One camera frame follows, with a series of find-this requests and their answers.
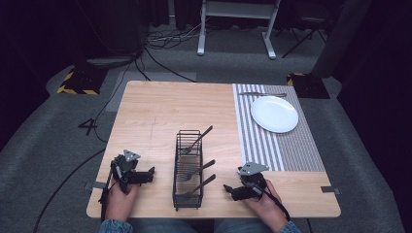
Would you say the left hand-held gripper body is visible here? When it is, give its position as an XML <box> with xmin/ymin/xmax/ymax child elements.
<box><xmin>110</xmin><ymin>149</ymin><xmax>145</xmax><ymax>195</ymax></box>

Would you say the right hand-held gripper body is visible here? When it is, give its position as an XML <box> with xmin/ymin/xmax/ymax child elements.
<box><xmin>237</xmin><ymin>161</ymin><xmax>270</xmax><ymax>201</ymax></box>

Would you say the black wire cutlery rack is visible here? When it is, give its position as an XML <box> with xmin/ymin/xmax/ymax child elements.
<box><xmin>172</xmin><ymin>129</ymin><xmax>205</xmax><ymax>212</ymax></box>

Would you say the person's right hand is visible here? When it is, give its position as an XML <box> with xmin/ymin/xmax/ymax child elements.
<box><xmin>242</xmin><ymin>179</ymin><xmax>290</xmax><ymax>233</ymax></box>

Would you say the person's left hand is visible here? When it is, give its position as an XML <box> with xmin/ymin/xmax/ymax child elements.
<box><xmin>104</xmin><ymin>182</ymin><xmax>141</xmax><ymax>223</ymax></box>

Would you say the grey tape strip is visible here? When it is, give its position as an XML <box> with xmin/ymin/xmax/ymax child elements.
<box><xmin>320</xmin><ymin>185</ymin><xmax>342</xmax><ymax>196</ymax></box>
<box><xmin>84</xmin><ymin>181</ymin><xmax>109</xmax><ymax>191</ymax></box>

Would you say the grey striped placemat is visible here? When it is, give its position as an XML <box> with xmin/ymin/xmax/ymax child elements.
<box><xmin>231</xmin><ymin>83</ymin><xmax>326</xmax><ymax>173</ymax></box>

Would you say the white round plate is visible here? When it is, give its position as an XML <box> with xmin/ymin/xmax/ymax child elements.
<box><xmin>250</xmin><ymin>95</ymin><xmax>299</xmax><ymax>134</ymax></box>

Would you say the metal table knife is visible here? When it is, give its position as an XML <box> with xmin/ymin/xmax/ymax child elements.
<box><xmin>238</xmin><ymin>91</ymin><xmax>289</xmax><ymax>98</ymax></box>

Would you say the yellow black striped stand base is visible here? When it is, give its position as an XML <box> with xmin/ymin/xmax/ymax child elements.
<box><xmin>56</xmin><ymin>65</ymin><xmax>109</xmax><ymax>97</ymax></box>
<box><xmin>286</xmin><ymin>72</ymin><xmax>331</xmax><ymax>100</ymax></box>

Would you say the black tripod stand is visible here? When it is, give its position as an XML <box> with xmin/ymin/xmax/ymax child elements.
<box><xmin>281</xmin><ymin>17</ymin><xmax>328</xmax><ymax>59</ymax></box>

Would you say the right hand-held gripper cable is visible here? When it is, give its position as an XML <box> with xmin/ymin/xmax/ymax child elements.
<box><xmin>244</xmin><ymin>181</ymin><xmax>292</xmax><ymax>222</ymax></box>

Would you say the hand-held gripper cable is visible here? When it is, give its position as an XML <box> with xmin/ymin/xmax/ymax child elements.
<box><xmin>244</xmin><ymin>181</ymin><xmax>292</xmax><ymax>222</ymax></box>
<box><xmin>98</xmin><ymin>163</ymin><xmax>121</xmax><ymax>222</ymax></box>

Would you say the left hand-held gripper cable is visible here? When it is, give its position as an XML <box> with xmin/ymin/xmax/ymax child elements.
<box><xmin>98</xmin><ymin>163</ymin><xmax>121</xmax><ymax>222</ymax></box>

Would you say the long black floor cable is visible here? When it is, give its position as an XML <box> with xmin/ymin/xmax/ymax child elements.
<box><xmin>31</xmin><ymin>48</ymin><xmax>147</xmax><ymax>233</ymax></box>

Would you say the bundle of black cables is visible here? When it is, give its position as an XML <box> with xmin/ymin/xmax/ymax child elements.
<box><xmin>143</xmin><ymin>23</ymin><xmax>202</xmax><ymax>51</ymax></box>

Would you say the white desk frame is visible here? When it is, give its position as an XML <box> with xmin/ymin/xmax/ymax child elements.
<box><xmin>196</xmin><ymin>0</ymin><xmax>283</xmax><ymax>60</ymax></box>

